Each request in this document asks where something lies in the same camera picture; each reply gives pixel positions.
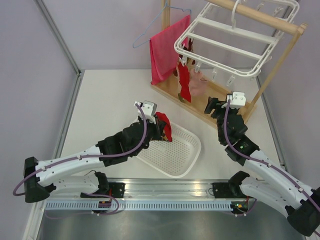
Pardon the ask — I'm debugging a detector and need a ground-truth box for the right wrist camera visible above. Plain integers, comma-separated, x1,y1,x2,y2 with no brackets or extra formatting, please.
226,91,247,109

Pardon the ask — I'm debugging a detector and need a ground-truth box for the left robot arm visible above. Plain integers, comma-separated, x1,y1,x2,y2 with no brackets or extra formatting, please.
22,112,172,203

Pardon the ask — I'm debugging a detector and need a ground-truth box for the pink sock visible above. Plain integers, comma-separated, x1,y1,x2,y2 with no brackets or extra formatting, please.
188,69,208,97

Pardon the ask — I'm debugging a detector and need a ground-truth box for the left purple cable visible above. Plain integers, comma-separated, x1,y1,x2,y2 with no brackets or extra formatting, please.
12,103,148,197

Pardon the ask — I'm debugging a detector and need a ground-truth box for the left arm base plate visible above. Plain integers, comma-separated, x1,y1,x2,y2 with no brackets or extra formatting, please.
80,182,126,199

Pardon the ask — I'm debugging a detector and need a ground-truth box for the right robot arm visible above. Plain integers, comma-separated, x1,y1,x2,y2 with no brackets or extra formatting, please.
204,94,320,237

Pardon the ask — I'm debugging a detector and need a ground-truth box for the plain red sock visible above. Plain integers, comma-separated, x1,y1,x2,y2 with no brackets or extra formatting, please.
177,58,192,103

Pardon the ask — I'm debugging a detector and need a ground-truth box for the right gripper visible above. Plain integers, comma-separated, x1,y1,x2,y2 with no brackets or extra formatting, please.
204,96,239,143

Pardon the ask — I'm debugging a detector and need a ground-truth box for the blue wire hanger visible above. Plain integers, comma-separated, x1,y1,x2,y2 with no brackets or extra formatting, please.
132,0,193,49

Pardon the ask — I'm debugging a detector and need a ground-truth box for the white perforated plastic basket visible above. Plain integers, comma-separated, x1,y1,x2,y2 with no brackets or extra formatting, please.
137,122,202,179

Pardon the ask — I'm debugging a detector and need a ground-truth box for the wooden drying rack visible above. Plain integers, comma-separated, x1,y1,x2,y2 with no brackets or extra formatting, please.
152,0,306,126

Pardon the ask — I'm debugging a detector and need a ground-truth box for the white clip drying hanger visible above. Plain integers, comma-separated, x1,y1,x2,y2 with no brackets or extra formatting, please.
174,2,285,87

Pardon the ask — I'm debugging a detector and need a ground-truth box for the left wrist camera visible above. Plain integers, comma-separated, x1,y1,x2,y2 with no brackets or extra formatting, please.
134,100,157,122

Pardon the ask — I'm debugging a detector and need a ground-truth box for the aluminium mounting rail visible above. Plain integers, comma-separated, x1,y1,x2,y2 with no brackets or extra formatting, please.
34,177,305,200

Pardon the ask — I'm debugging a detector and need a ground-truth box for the red sock with white print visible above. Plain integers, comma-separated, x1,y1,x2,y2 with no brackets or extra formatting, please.
155,112,173,142

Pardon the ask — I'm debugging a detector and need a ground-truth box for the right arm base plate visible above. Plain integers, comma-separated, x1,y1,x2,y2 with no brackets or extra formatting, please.
211,182,242,199

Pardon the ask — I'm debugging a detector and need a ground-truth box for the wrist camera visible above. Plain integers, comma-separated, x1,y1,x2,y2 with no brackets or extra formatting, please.
226,91,247,109
134,100,157,122

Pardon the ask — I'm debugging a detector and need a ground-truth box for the pink cloth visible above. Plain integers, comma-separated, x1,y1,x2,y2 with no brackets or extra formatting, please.
149,15,191,85

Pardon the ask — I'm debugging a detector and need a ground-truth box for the slotted cable duct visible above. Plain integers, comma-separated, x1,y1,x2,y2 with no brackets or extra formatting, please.
45,200,233,212

